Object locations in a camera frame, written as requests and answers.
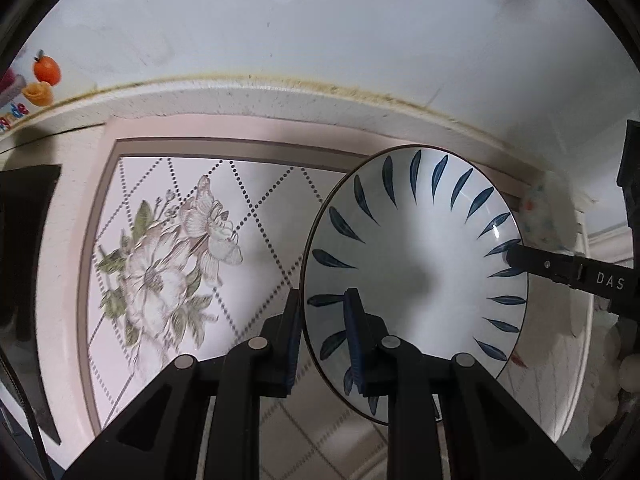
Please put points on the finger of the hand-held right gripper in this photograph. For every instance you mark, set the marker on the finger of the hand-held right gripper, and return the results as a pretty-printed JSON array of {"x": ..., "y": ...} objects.
[{"x": 542, "y": 263}]

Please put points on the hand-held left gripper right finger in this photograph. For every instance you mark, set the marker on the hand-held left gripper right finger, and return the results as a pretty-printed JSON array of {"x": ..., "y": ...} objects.
[{"x": 354, "y": 345}]

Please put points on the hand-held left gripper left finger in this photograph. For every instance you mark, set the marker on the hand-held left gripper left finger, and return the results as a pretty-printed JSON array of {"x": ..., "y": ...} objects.
[{"x": 293, "y": 355}]

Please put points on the white plate blue leaf pattern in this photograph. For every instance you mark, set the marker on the white plate blue leaf pattern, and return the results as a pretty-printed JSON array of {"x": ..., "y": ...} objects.
[{"x": 425, "y": 240}]

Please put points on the person's right hand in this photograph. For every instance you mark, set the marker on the person's right hand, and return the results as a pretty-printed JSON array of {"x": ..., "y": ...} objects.
[{"x": 627, "y": 360}]

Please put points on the speckled white plate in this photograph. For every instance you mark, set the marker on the speckled white plate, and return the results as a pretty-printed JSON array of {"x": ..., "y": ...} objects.
[{"x": 545, "y": 215}]

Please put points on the floral printed table mat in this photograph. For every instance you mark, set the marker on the floral printed table mat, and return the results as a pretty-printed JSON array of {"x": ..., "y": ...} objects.
[{"x": 165, "y": 260}]

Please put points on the black flat object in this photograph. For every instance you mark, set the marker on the black flat object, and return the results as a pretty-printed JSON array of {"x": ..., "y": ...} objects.
[{"x": 22, "y": 260}]

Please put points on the orange fruit wall sticker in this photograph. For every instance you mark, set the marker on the orange fruit wall sticker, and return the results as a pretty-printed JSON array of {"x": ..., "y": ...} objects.
[{"x": 40, "y": 80}]

